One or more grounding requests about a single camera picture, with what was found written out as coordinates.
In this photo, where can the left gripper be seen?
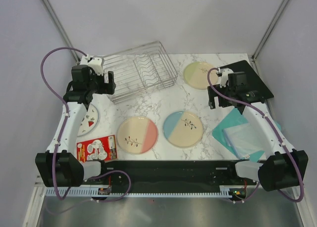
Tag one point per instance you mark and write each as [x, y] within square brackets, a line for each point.
[106, 88]

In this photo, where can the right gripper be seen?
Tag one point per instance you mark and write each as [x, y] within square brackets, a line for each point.
[212, 93]

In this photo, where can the green and cream plate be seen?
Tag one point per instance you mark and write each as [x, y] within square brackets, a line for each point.
[196, 75]

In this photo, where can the metal wire dish rack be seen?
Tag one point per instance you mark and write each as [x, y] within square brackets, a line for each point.
[140, 70]

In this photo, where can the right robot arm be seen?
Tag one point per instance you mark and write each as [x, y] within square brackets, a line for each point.
[286, 167]

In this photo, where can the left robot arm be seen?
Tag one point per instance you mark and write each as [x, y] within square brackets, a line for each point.
[58, 165]

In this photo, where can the teal cutting mat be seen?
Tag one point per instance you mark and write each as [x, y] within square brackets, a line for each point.
[232, 119]

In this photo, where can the watermelon pattern plate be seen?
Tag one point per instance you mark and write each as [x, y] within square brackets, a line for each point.
[89, 121]

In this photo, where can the black square mat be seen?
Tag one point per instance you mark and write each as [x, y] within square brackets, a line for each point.
[253, 79]

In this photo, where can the blue and cream plate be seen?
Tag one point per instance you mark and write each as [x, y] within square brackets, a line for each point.
[183, 129]

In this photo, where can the pink and cream plate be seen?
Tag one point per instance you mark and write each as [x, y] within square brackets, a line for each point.
[137, 135]

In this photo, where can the red instruction card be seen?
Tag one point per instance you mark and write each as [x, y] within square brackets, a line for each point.
[100, 149]

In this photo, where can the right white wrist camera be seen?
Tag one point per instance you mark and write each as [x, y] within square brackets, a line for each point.
[222, 74]

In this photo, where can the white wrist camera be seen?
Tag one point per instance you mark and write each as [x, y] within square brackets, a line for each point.
[222, 74]
[96, 64]

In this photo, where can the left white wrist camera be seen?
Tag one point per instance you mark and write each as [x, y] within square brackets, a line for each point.
[96, 64]

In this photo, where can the white slotted cable duct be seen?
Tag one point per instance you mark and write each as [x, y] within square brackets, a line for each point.
[100, 191]

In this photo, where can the left aluminium frame post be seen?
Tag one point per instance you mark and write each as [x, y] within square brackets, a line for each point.
[58, 25]

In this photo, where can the aluminium frame post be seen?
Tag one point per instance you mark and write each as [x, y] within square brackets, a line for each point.
[273, 23]
[58, 25]

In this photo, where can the right aluminium frame post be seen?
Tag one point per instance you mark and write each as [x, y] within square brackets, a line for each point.
[273, 23]

